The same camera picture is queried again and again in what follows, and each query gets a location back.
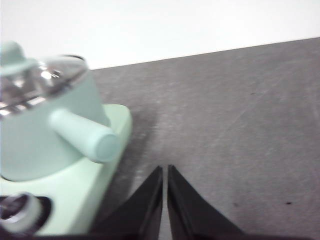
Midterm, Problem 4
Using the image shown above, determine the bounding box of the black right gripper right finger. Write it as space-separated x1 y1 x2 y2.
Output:
166 164 251 240

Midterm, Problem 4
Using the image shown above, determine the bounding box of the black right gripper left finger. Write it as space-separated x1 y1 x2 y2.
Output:
88 165 164 240

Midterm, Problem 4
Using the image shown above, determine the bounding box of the glass lid with green knob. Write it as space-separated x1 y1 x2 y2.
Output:
0 41 90 116

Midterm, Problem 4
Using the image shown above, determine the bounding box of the mint green breakfast machine base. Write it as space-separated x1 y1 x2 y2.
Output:
0 103 133 237

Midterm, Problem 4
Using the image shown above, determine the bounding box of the silver control knob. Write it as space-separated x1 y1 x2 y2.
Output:
0 191 52 237

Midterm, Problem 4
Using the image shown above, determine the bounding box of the mint green pot with handle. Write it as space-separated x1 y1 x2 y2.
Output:
0 56 121 182

